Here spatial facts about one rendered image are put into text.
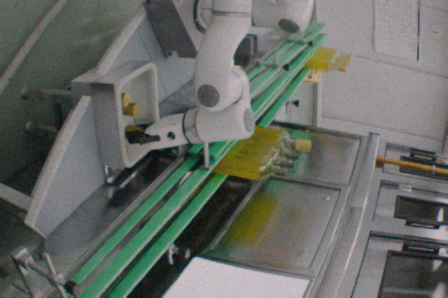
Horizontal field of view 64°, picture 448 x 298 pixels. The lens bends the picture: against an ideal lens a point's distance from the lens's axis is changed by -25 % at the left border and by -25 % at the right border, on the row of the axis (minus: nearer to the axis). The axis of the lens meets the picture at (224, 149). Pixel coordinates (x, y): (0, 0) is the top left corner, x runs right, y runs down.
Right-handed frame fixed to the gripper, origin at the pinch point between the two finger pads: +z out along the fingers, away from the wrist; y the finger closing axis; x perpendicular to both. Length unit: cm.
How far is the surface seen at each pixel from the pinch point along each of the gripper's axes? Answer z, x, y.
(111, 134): 3.0, 2.9, -6.7
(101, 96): 2.6, 12.6, -7.1
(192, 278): -9.6, -34.7, -11.2
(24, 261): -2, -5, -51
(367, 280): -51, -50, 5
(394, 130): -14, -235, 622
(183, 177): -3.6, -15.4, 8.1
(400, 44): -56, -82, 612
